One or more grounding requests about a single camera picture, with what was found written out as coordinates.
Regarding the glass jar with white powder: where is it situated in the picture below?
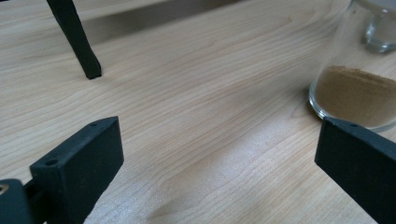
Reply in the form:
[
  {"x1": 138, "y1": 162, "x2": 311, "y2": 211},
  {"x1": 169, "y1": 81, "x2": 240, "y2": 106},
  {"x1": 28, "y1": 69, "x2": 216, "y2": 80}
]
[{"x1": 354, "y1": 0, "x2": 396, "y2": 54}]

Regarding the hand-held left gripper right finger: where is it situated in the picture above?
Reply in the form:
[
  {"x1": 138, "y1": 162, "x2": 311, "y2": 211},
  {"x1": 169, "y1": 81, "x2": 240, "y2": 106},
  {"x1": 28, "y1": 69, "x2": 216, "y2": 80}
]
[{"x1": 314, "y1": 117, "x2": 396, "y2": 224}]

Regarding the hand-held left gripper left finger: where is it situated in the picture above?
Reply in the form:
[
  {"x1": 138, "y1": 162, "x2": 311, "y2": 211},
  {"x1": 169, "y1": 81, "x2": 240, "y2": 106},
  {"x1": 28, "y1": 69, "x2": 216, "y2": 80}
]
[{"x1": 29, "y1": 116, "x2": 125, "y2": 224}]

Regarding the black metal rack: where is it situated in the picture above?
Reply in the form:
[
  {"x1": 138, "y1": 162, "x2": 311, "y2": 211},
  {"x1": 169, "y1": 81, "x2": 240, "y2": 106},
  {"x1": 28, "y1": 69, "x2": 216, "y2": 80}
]
[{"x1": 46, "y1": 0, "x2": 103, "y2": 80}]

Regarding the glass jar with brown powder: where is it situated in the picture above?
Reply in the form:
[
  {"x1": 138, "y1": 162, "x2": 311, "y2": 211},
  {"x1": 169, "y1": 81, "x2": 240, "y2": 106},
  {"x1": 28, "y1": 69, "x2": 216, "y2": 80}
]
[{"x1": 308, "y1": 0, "x2": 396, "y2": 133}]

